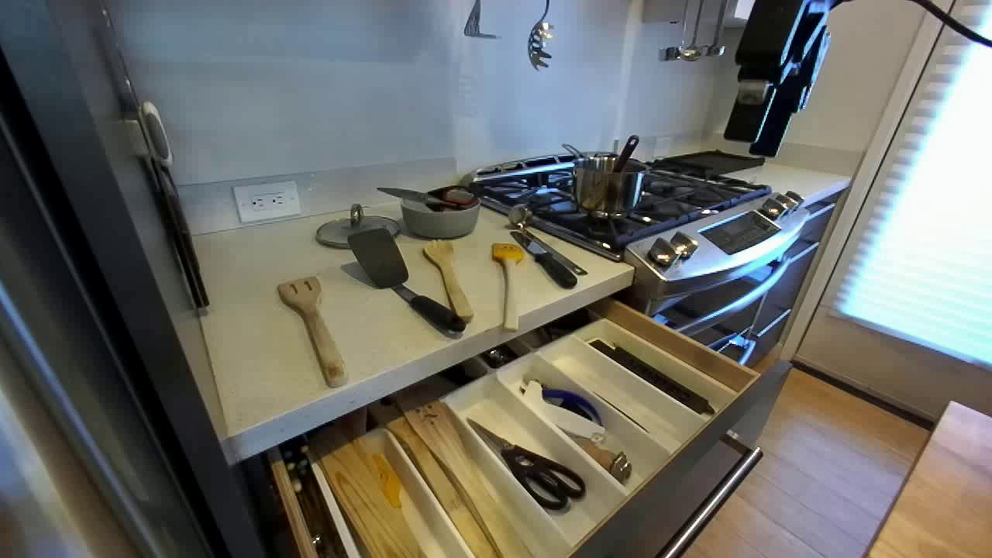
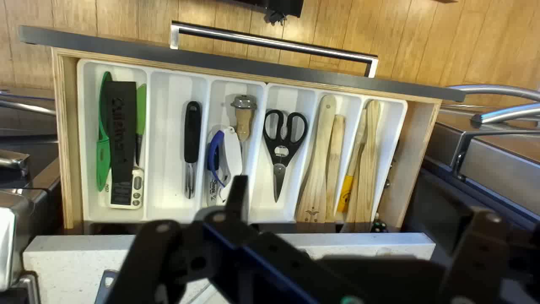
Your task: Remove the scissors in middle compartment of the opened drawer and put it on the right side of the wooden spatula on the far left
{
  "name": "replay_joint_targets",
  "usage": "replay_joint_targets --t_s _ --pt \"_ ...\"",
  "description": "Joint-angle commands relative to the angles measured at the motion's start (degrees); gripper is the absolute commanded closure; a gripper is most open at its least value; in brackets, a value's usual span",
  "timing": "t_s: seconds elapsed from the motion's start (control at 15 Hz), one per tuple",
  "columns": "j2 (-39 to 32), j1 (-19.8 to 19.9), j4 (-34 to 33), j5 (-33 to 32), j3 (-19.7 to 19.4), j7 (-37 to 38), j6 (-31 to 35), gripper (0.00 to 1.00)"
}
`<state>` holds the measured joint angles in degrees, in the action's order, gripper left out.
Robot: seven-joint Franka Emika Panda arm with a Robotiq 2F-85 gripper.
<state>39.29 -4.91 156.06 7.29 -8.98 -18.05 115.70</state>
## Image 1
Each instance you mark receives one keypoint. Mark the black utensil in bowl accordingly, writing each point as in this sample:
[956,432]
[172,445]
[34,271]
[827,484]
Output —
[429,196]

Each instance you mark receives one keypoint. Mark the slotted wooden spatula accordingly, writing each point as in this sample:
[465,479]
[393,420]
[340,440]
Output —
[313,329]

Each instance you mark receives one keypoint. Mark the white plastic utensil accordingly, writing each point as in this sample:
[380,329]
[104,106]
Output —
[554,407]

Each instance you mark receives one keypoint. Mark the wooden drawer with dark front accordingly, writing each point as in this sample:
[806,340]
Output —
[682,484]

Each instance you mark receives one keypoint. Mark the gray round lid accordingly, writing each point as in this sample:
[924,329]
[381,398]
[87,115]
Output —
[345,231]

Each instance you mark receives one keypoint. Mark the stainless steel pot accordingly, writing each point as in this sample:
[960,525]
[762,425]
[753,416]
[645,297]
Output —
[606,187]

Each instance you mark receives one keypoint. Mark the hanging metal ladle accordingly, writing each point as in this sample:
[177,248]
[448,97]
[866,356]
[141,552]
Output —
[688,37]

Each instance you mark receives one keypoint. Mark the gray bowl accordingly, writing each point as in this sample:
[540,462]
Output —
[439,220]

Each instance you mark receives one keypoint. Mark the blue rimmed utensil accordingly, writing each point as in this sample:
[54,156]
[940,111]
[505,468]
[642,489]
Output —
[575,406]

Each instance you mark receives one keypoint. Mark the plain wooden spatula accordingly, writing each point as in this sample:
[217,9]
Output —
[448,273]

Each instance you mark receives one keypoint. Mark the wooden spoon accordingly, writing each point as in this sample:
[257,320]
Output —
[510,282]

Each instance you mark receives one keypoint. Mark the stainless gas stove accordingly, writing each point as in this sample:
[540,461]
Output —
[701,229]

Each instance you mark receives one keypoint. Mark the white wall outlet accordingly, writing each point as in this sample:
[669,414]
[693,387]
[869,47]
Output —
[268,204]

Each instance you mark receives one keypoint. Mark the white window blind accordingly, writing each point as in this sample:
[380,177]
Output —
[930,206]

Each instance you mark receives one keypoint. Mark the wooden table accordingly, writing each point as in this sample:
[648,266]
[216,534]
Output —
[946,490]

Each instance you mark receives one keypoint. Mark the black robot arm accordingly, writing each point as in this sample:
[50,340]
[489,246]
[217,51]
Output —
[793,37]

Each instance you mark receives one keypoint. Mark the black spatula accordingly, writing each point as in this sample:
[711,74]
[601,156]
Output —
[385,266]

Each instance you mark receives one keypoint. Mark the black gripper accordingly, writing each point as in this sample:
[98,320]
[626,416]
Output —
[764,118]

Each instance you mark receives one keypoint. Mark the white drawer organizer tray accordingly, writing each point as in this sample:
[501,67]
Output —
[610,398]

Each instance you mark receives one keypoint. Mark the long black knife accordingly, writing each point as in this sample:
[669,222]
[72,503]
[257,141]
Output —
[651,378]

